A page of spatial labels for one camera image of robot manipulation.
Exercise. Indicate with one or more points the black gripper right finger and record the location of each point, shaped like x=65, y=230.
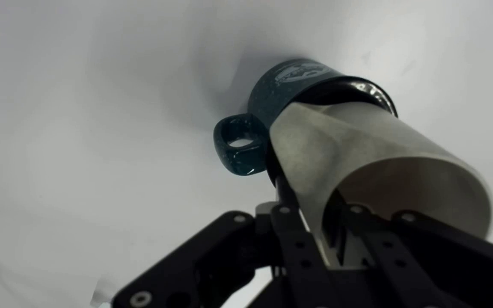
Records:
x=440, y=267

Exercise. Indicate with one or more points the dark green mug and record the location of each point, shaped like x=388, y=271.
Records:
x=280, y=91

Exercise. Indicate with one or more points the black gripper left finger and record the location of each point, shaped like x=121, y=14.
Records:
x=246, y=262

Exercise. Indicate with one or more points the white mug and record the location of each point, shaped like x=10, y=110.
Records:
x=371, y=142

